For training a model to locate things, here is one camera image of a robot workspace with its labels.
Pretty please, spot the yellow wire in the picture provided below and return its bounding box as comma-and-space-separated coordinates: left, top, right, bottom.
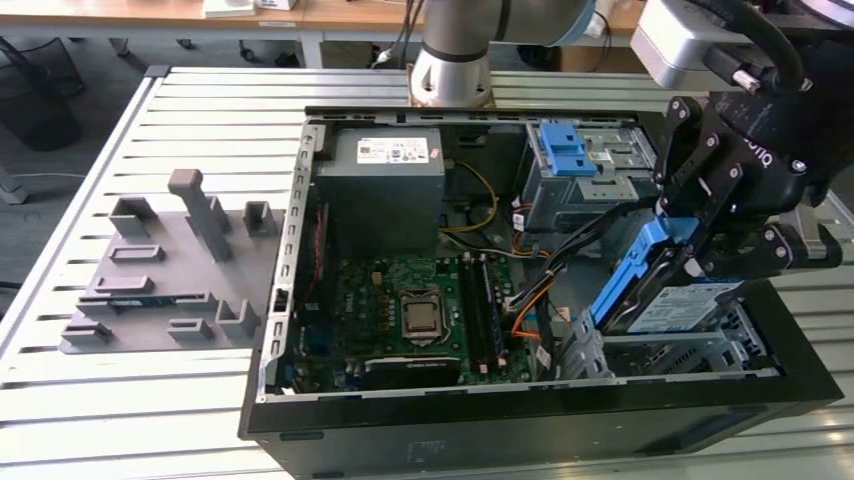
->
439, 159, 501, 234

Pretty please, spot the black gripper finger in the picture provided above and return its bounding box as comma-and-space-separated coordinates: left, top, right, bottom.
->
652, 97, 743, 236
685, 224, 805, 279

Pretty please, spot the grey power supply unit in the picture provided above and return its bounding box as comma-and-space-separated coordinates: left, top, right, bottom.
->
312, 127, 447, 259

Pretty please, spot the hard disk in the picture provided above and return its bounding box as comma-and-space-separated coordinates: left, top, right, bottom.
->
589, 219, 747, 337

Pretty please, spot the wooden desk white frame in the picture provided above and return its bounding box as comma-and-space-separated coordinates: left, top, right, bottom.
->
298, 0, 641, 76
0, 0, 308, 66

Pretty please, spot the grey metal disk bay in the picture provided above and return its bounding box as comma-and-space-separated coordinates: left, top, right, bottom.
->
559, 299, 765, 381

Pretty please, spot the black RAM stick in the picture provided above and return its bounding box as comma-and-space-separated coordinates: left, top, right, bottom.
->
479, 257, 509, 372

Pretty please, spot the grey parts rack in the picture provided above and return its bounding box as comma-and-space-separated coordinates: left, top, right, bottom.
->
58, 167, 288, 355

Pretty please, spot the grey metal foot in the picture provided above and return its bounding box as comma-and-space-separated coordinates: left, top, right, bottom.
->
0, 164, 29, 205

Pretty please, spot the orange wire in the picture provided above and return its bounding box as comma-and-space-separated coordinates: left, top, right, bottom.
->
509, 282, 552, 341

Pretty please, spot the black PC case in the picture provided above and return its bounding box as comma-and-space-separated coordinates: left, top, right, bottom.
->
237, 104, 845, 480

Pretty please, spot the black cable bundle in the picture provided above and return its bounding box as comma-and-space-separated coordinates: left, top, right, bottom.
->
505, 199, 659, 321

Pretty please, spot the blue drive latch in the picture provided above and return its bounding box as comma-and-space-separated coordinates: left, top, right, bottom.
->
537, 121, 597, 177

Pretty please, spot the black mesh bin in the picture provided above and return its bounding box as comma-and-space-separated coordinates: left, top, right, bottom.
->
0, 37, 86, 152

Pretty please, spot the silver CPU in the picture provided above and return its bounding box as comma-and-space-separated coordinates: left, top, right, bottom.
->
402, 299, 441, 336

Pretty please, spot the grey metal drive cage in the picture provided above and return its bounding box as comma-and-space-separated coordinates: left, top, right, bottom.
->
519, 119, 668, 234

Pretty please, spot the green motherboard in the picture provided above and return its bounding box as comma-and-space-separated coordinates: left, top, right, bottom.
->
292, 252, 535, 394

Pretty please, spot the black RAM slot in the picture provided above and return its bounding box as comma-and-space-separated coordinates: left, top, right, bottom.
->
463, 254, 487, 374

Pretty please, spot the black graphics card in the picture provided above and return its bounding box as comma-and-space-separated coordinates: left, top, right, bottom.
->
358, 352, 463, 391

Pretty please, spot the black camera cable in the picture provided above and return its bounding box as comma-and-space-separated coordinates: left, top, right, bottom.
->
692, 0, 809, 94

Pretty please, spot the CPU socket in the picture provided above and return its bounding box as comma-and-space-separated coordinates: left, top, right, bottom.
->
396, 287, 449, 349

